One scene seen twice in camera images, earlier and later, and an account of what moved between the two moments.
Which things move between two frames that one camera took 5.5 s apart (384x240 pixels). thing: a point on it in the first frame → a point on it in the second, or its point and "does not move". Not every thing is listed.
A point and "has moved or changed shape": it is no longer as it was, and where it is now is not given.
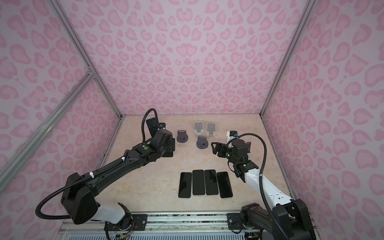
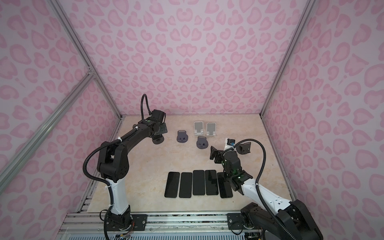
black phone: x=198 y=187 does not move
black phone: x=211 y=182 does not move
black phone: x=152 y=126 has moved or changed shape
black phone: x=224 y=184 does not move
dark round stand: x=202 y=143 does not move
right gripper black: x=222 y=146 → x=219 y=155
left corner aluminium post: x=82 y=51 does not move
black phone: x=169 y=150 → x=171 y=190
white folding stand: x=211 y=130 does not move
